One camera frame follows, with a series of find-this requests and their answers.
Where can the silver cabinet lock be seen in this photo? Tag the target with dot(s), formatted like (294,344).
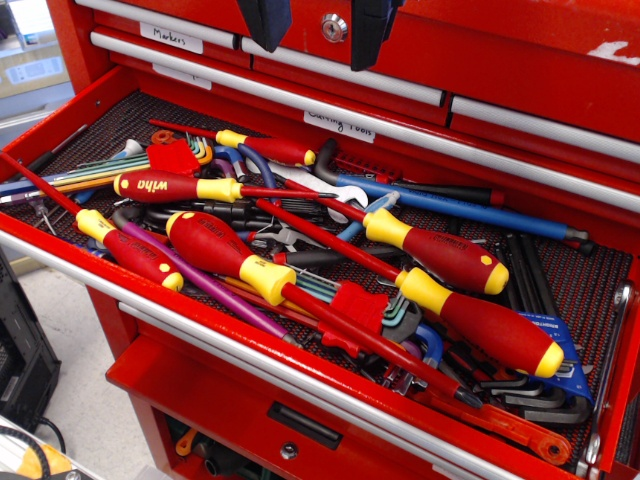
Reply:
(334,28)

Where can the silver open-end wrench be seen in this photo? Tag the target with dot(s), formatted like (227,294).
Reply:
(303,177)

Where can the red hex key holder upper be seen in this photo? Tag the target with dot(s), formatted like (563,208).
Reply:
(176,157)

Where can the purple long hex key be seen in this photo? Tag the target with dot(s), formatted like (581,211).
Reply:
(123,218)

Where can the white Cutting Tools label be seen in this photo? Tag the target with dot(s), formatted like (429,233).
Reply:
(339,127)

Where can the red yellow Wiha screwdriver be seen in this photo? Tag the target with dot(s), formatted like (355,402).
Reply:
(153,186)

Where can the blue grey handled tool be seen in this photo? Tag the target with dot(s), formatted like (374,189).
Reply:
(386,202)

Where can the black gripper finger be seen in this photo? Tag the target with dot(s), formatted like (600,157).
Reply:
(371,25)
(268,21)

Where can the white Markers label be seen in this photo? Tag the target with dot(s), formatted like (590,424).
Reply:
(171,37)

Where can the blue long hex key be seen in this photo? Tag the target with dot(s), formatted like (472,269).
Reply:
(447,206)

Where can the red pipe wrench handle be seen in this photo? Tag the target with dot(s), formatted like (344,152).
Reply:
(548,445)

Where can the small red yellow screwdriver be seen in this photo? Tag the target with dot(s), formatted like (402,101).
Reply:
(284,151)

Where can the blue hex key holder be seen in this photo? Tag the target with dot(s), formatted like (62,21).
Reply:
(570,377)

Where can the red hex key holder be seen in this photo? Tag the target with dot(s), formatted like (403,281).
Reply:
(176,157)
(362,308)

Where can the large red yellow screwdriver right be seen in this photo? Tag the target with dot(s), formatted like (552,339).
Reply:
(501,333)

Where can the silver combination wrench right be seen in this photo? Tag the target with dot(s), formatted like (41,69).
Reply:
(622,299)

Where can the open red tool drawer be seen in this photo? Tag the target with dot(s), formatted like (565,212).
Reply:
(211,390)

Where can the large red yellow Phillips screwdriver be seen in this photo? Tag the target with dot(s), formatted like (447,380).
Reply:
(209,244)

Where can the red tool chest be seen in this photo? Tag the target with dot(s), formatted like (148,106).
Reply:
(544,92)

